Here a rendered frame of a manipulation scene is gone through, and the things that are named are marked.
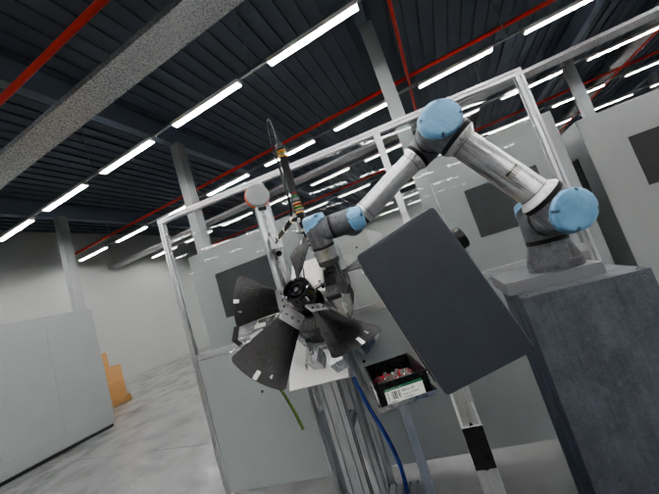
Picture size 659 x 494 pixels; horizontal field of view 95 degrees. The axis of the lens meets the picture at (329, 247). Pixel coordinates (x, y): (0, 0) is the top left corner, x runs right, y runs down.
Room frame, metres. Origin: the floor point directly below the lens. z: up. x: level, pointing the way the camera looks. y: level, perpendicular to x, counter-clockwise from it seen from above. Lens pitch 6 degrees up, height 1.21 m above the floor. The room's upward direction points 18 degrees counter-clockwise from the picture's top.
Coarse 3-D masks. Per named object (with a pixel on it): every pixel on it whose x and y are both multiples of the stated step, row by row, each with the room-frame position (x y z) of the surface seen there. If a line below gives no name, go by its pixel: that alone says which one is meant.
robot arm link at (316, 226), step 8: (312, 216) 0.92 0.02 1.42; (320, 216) 0.92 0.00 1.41; (304, 224) 0.93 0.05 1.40; (312, 224) 0.92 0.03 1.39; (320, 224) 0.92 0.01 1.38; (328, 224) 0.91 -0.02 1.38; (312, 232) 0.93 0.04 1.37; (320, 232) 0.92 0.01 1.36; (328, 232) 0.92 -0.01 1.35; (312, 240) 0.94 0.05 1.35; (320, 240) 0.93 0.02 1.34; (328, 240) 0.94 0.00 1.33; (312, 248) 0.96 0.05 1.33; (320, 248) 0.94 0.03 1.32
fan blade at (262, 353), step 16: (256, 336) 1.15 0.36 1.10; (272, 336) 1.16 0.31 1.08; (288, 336) 1.19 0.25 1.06; (240, 352) 1.13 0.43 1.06; (256, 352) 1.14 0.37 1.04; (272, 352) 1.15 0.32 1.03; (288, 352) 1.17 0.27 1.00; (240, 368) 1.11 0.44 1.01; (256, 368) 1.12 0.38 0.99; (272, 368) 1.13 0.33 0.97; (288, 368) 1.15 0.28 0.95; (272, 384) 1.11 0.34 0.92
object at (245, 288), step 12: (240, 276) 1.38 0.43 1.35; (240, 288) 1.37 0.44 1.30; (252, 288) 1.34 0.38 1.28; (264, 288) 1.31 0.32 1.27; (240, 300) 1.36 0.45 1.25; (252, 300) 1.33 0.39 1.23; (264, 300) 1.31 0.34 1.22; (276, 300) 1.30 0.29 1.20; (252, 312) 1.34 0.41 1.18; (264, 312) 1.33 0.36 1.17; (276, 312) 1.32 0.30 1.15; (240, 324) 1.36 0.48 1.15
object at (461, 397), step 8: (456, 392) 0.63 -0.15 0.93; (464, 392) 0.63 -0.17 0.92; (456, 400) 0.63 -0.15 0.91; (464, 400) 0.63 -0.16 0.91; (464, 408) 0.64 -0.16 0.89; (472, 408) 0.63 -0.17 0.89; (464, 416) 0.63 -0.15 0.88; (472, 416) 0.63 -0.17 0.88; (464, 424) 0.63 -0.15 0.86; (472, 424) 0.63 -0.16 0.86
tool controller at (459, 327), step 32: (416, 224) 0.35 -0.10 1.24; (384, 256) 0.36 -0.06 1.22; (416, 256) 0.35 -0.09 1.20; (448, 256) 0.35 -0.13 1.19; (384, 288) 0.36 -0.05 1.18; (416, 288) 0.36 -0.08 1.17; (448, 288) 0.35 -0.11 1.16; (480, 288) 0.34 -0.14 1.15; (416, 320) 0.36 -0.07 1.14; (448, 320) 0.35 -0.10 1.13; (480, 320) 0.34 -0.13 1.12; (512, 320) 0.34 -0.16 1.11; (416, 352) 0.38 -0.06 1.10; (448, 352) 0.35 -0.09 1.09; (480, 352) 0.35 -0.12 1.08; (512, 352) 0.34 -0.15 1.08; (448, 384) 0.36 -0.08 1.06
